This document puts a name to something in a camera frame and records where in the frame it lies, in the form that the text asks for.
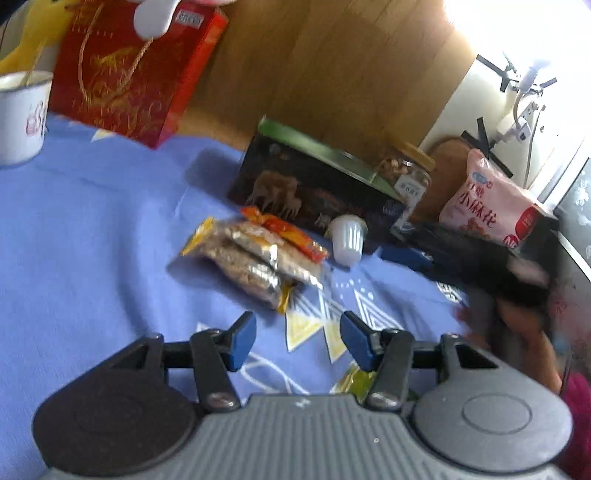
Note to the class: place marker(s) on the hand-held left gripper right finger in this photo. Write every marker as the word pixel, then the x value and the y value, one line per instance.
pixel 354 339

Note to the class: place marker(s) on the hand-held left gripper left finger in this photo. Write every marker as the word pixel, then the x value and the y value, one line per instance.
pixel 242 339

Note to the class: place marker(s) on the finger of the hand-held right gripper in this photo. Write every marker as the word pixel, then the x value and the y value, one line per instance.
pixel 406 259

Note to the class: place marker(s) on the yellow-green snack packet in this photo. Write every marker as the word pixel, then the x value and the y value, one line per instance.
pixel 353 383

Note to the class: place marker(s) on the white jelly cup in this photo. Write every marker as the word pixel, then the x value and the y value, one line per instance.
pixel 347 240

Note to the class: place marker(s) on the grain bar packet yellow ends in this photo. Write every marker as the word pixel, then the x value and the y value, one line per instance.
pixel 240 272

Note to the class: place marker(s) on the clear grain snack packet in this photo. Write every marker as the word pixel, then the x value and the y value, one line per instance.
pixel 298 267

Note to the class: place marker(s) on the grain bar packet silver ends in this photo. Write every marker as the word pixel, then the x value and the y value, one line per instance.
pixel 254 240

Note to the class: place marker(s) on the orange snack packet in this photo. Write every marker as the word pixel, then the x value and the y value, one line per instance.
pixel 295 237

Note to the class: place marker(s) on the dark tin box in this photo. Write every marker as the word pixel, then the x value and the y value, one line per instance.
pixel 286 184

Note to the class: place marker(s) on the person's right hand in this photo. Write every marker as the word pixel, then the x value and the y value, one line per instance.
pixel 526 341

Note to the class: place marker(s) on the pink snack bag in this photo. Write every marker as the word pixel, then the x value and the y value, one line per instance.
pixel 480 203

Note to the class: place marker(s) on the clear nut jar gold lid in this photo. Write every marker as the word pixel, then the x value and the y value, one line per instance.
pixel 411 177

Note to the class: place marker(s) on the dark floral panel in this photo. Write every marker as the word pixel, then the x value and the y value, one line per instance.
pixel 577 207

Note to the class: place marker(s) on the wooden cutting board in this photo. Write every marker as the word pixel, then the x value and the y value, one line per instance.
pixel 450 161

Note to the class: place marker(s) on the black tape strip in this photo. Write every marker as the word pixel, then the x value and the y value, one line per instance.
pixel 501 74
pixel 485 138

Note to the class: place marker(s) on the blue printed tablecloth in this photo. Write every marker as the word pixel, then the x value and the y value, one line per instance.
pixel 92 240

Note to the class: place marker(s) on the wooden panel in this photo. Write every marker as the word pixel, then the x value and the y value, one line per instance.
pixel 332 64

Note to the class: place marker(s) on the red gift box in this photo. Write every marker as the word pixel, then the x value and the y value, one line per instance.
pixel 124 92

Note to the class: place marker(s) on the white enamel mug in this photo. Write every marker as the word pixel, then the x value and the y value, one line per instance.
pixel 23 124

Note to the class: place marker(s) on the pink and blue plush toy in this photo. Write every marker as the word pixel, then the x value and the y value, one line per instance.
pixel 152 18

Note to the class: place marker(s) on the wooden stick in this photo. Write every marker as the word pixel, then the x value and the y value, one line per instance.
pixel 30 77

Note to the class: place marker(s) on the yellow plush toy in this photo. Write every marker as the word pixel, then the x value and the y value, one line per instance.
pixel 41 27

